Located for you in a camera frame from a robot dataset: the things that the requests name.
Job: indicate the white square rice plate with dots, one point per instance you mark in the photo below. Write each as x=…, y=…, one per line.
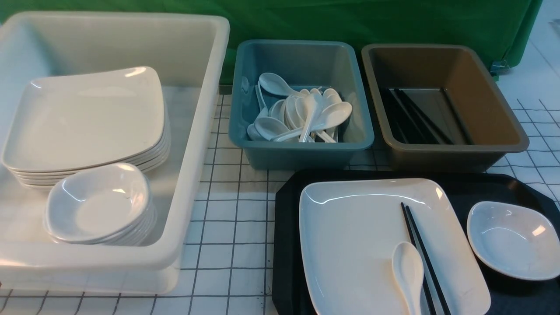
x=348, y=231

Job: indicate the white ceramic soup spoon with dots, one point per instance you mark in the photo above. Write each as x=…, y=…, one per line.
x=408, y=272

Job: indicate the small white bowl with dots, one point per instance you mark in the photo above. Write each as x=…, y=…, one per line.
x=514, y=240

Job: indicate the top stacked white plate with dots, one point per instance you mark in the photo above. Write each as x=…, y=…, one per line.
x=137, y=84

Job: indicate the white spoon front left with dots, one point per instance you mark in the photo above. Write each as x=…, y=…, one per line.
x=269, y=127

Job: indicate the teal plastic bin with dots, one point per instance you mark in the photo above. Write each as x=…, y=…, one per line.
x=302, y=64

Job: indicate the white spoon on top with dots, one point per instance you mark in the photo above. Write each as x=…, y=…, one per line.
x=332, y=116

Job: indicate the white spoon at back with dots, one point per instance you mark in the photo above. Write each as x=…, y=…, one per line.
x=276, y=85

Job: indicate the lower stacked white plates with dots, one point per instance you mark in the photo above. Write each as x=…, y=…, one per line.
x=153, y=157

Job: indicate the large white plastic tub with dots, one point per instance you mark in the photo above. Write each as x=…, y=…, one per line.
x=187, y=51

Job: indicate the lower stacked white bowls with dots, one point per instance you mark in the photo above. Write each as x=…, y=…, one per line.
x=135, y=235

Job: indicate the brown plastic bin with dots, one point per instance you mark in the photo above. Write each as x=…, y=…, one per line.
x=438, y=108

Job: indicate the top stacked white bowl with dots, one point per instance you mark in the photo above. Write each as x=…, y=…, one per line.
x=97, y=204

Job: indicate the metal binder clip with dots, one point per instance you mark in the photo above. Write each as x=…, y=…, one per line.
x=499, y=67

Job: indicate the green backdrop cloth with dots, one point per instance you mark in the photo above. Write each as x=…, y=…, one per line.
x=497, y=30

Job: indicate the black serving tray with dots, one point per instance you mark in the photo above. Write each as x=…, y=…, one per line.
x=509, y=296

